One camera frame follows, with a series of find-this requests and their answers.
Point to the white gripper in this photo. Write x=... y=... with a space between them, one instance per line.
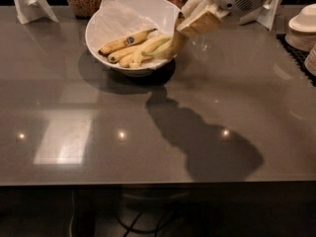
x=200 y=17

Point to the large front yellow banana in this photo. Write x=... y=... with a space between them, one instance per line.
x=173 y=46

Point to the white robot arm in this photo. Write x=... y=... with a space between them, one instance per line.
x=202 y=16

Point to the white ceramic bowl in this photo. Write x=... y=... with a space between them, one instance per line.
x=108 y=23

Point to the upper right yellow banana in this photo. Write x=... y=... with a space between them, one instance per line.
x=148 y=46

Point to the banana with blue sticker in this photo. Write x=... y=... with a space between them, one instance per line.
x=126 y=41

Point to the small middle yellow banana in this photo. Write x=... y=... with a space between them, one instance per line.
x=123 y=56

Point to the right white sign stand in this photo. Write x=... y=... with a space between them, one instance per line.
x=264 y=16

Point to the white sign stand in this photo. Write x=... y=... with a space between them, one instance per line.
x=31 y=10
x=264 y=16

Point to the white paper liner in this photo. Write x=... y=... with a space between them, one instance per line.
x=115 y=20

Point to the stack of paper bowls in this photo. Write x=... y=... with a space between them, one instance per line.
x=302 y=29

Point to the black rubber mat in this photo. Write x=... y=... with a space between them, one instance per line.
x=298 y=56

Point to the left white sign stand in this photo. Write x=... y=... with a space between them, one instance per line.
x=31 y=10

